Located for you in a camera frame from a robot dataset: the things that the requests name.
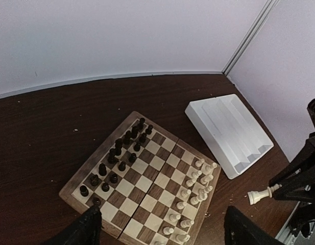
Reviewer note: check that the wooden chess board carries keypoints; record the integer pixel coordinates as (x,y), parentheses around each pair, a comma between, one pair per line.
(151,186)

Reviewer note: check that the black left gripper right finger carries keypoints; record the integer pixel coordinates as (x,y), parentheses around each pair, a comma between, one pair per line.
(241,230)

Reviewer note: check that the white knight back row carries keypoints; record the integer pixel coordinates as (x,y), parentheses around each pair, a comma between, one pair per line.
(204,180)

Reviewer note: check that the white chess queen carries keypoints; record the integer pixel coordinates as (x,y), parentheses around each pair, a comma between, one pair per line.
(199,198)

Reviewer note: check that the white chess rook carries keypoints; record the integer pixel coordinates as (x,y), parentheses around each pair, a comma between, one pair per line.
(181,205)

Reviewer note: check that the white bishop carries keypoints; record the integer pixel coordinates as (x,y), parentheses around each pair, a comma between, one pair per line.
(182,238)

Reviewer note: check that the white piece back row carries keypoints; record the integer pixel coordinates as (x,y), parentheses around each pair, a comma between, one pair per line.
(206,189)

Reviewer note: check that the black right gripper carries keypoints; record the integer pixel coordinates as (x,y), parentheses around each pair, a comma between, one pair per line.
(297,180)

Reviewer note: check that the white chess pawn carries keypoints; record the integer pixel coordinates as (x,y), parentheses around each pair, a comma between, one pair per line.
(196,174)
(190,182)
(200,162)

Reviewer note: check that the front aluminium rail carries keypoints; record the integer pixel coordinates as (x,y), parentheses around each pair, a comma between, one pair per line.
(286,235)

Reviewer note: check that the white plastic tray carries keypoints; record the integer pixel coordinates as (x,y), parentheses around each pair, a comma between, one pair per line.
(230,131)

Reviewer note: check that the row of dark chess pieces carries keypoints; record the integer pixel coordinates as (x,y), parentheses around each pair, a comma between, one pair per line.
(125,174)

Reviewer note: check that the white pawn near corner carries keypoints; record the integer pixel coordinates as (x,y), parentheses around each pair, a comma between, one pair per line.
(174,217)

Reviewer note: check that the white rook back row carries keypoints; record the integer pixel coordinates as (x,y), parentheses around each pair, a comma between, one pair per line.
(209,168)

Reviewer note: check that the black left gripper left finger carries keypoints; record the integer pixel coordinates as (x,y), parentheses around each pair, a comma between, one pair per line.
(84,230)

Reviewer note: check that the right aluminium frame post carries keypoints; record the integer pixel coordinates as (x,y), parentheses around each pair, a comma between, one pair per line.
(258,23)

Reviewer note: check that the white chess piece handed over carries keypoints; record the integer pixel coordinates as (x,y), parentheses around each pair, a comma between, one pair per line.
(185,193)

